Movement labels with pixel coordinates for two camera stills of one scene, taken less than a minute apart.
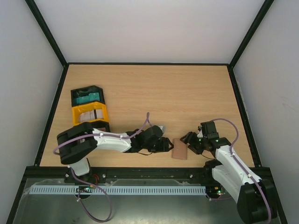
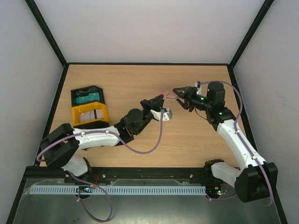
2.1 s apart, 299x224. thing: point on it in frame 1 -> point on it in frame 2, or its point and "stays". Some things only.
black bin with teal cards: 87,95 stays
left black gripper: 162,146 -> 149,104
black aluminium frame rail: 122,173 stays
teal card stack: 94,96 stays
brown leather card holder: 179,150 -> 168,95
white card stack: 88,115 stays
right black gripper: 193,142 -> 188,96
